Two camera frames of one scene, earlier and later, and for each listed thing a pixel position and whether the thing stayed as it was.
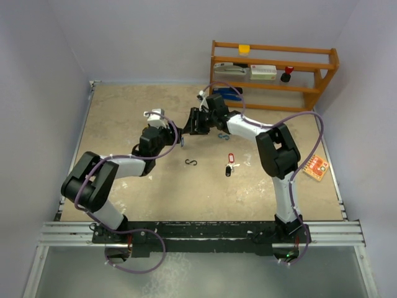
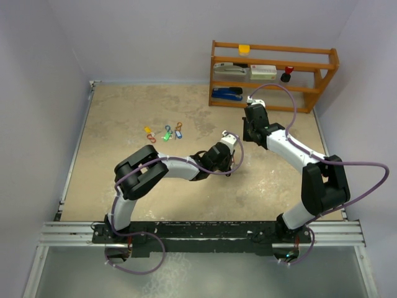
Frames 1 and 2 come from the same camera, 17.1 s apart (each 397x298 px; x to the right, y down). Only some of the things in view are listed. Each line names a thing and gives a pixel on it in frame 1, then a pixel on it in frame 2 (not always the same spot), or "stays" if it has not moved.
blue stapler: (229, 93) stays
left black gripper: (170, 134) → (228, 162)
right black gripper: (195, 115) → (246, 137)
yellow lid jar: (244, 49) stays
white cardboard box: (262, 72) stays
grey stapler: (229, 69) stays
